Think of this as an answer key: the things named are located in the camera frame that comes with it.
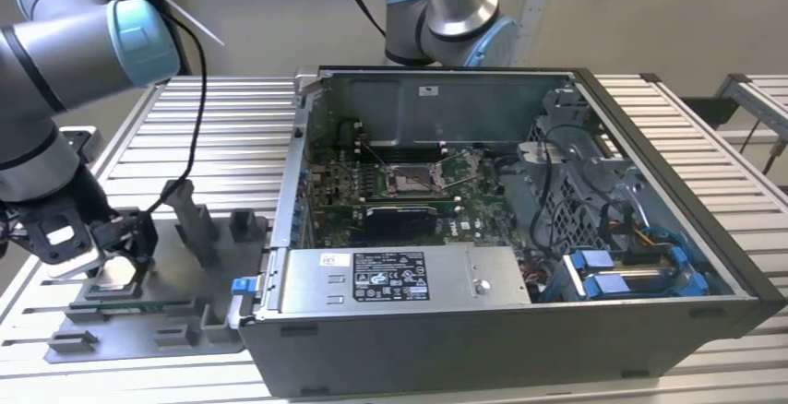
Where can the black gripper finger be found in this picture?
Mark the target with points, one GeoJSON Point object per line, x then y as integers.
{"type": "Point", "coordinates": [144, 242]}

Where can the silver CPU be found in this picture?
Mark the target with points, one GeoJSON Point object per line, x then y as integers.
{"type": "Point", "coordinates": [116, 272]}

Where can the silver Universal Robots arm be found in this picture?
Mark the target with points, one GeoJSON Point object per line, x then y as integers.
{"type": "Point", "coordinates": [55, 53]}

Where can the CPU socket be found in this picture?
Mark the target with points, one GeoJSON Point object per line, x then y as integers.
{"type": "Point", "coordinates": [409, 182]}

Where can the black RAM slot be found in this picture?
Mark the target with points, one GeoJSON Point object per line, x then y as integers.
{"type": "Point", "coordinates": [399, 144]}
{"type": "Point", "coordinates": [399, 150]}

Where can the grey parts rack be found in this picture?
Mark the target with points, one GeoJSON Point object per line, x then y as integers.
{"type": "Point", "coordinates": [177, 293]}

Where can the green RAM stick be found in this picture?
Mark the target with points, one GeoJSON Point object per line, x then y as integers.
{"type": "Point", "coordinates": [153, 305]}

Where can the blue case latch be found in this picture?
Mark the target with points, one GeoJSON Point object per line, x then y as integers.
{"type": "Point", "coordinates": [243, 285]}

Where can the silver power supply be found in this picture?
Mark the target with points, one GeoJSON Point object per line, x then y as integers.
{"type": "Point", "coordinates": [307, 284]}

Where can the black power connector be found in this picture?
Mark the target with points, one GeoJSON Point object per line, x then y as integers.
{"type": "Point", "coordinates": [348, 132]}

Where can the black graphics card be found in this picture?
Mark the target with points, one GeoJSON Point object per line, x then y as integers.
{"type": "Point", "coordinates": [399, 222]}

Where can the black open PC case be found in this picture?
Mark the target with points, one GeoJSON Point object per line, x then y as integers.
{"type": "Point", "coordinates": [430, 353]}

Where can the green motherboard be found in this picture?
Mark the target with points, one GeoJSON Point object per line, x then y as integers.
{"type": "Point", "coordinates": [474, 210]}

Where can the silver foil sleeve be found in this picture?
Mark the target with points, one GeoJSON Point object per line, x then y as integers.
{"type": "Point", "coordinates": [535, 152]}

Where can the grey metal disk cage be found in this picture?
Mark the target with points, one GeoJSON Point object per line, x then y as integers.
{"type": "Point", "coordinates": [571, 219]}

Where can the blue disk carrier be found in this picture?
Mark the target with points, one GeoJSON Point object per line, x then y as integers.
{"type": "Point", "coordinates": [593, 258]}
{"type": "Point", "coordinates": [606, 284]}

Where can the black box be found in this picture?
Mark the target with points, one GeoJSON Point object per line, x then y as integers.
{"type": "Point", "coordinates": [708, 111]}

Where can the grey black wrist bracket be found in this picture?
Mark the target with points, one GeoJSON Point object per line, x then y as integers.
{"type": "Point", "coordinates": [83, 143]}

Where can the black upright post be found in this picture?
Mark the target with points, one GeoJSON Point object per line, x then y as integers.
{"type": "Point", "coordinates": [183, 62]}

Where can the aluminium side table frame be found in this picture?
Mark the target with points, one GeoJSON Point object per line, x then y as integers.
{"type": "Point", "coordinates": [748, 92]}

